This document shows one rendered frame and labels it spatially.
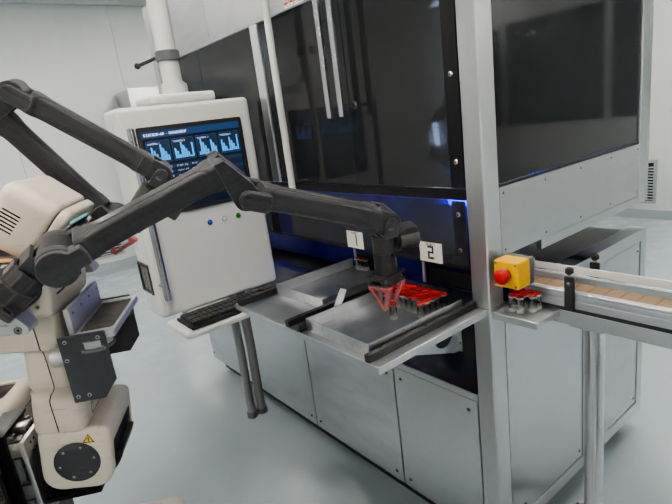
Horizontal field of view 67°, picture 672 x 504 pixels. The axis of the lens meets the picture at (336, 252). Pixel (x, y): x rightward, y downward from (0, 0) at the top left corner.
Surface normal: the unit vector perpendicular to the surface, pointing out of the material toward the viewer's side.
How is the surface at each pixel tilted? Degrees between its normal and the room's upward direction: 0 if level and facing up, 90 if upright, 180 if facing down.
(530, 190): 90
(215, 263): 90
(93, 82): 90
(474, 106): 90
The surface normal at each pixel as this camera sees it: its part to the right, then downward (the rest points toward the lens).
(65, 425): 0.17, 0.24
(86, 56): 0.62, 0.13
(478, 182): -0.77, 0.26
